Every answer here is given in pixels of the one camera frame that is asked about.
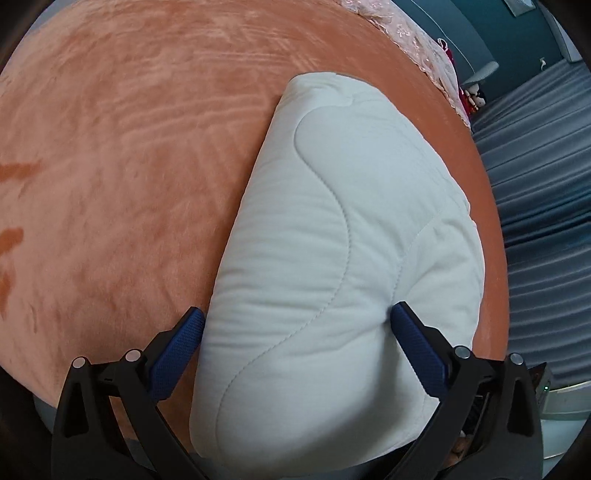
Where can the grey round device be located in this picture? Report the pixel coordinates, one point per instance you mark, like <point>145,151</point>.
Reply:
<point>554,401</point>

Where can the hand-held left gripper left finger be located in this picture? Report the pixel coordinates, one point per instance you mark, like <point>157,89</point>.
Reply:
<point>180,349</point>

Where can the orange velvet bed sheet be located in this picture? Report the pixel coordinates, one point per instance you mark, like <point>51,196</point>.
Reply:
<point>115,161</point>

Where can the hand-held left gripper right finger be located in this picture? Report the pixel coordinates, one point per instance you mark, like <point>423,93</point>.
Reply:
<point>418,350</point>

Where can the grey pleated curtain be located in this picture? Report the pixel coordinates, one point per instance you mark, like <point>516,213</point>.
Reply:
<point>545,207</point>

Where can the plush doll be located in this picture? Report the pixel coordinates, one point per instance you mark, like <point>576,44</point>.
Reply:
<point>481,99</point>
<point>470,98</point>

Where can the white quilted pillow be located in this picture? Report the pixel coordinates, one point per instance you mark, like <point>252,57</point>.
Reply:
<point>323,230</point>

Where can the wall picture frame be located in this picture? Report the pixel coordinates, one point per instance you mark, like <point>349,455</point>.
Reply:
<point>519,5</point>

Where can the pink lace blanket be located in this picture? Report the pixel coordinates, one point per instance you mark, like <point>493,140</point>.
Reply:
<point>415,32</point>

